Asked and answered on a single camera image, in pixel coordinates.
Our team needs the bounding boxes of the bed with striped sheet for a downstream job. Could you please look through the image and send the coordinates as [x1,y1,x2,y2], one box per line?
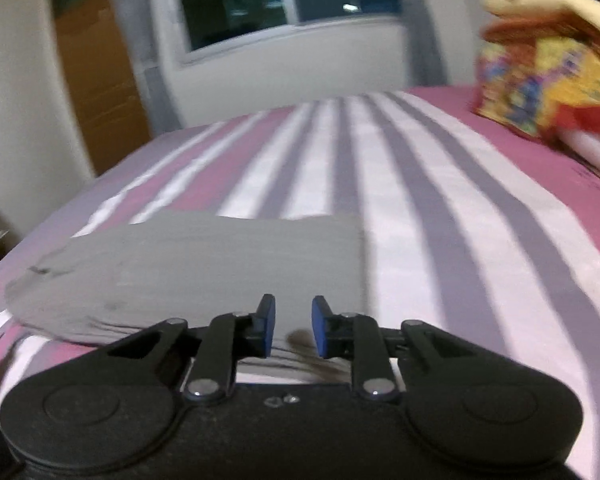
[0,84,600,480]

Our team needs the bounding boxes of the grey pants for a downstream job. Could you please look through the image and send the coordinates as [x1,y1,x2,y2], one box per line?
[4,210,369,361]

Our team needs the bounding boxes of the cream printed blanket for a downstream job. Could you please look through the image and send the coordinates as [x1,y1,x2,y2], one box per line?
[480,0,600,57]

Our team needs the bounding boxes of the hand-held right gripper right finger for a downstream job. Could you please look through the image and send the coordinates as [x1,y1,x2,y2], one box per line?
[311,295,482,403]

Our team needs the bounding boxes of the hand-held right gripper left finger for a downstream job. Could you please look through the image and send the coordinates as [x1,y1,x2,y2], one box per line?
[107,294,277,406]

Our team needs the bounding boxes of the brown wooden door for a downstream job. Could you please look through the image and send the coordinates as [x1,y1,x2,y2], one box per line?
[49,0,153,177]

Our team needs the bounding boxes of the red patterned folded blanket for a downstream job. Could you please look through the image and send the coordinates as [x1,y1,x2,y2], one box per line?
[482,19,578,47]

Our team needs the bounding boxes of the white pillow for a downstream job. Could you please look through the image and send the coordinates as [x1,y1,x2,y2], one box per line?
[559,127,600,182]

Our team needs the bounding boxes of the sliding glass window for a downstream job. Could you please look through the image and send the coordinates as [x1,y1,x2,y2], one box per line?
[166,0,407,65]

